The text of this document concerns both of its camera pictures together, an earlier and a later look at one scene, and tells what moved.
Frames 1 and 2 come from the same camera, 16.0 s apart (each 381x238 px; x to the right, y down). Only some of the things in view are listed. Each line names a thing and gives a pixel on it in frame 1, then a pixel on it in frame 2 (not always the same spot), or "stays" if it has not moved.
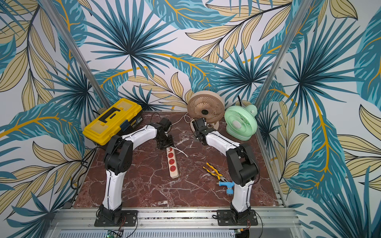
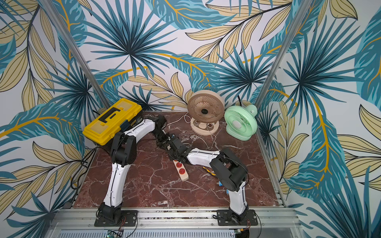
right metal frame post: (282, 53) stays
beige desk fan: (207, 104) stays
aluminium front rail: (172, 223) stays
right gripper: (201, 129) → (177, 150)
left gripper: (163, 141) stays
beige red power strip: (172, 162) → (181, 170)
